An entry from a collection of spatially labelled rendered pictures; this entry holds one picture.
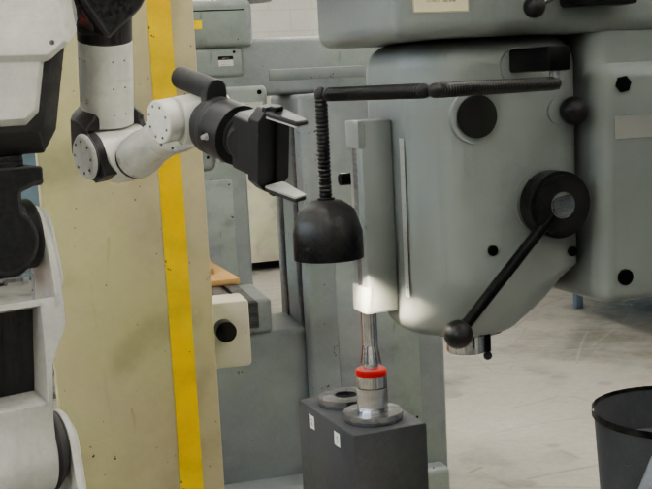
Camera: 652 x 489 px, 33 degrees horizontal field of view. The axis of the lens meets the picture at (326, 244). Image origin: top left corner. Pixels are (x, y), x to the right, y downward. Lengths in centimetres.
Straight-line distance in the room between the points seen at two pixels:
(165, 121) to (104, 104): 25
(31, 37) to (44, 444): 62
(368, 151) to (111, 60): 76
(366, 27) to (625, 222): 34
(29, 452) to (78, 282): 115
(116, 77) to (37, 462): 63
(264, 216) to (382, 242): 847
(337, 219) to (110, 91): 84
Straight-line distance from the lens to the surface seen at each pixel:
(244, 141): 156
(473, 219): 116
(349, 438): 163
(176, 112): 165
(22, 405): 179
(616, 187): 121
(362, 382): 166
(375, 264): 120
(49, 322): 176
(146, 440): 302
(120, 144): 186
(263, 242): 969
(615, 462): 323
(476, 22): 113
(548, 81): 109
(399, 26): 110
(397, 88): 102
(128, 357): 295
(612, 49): 122
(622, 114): 121
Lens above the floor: 159
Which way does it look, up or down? 8 degrees down
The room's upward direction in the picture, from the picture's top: 3 degrees counter-clockwise
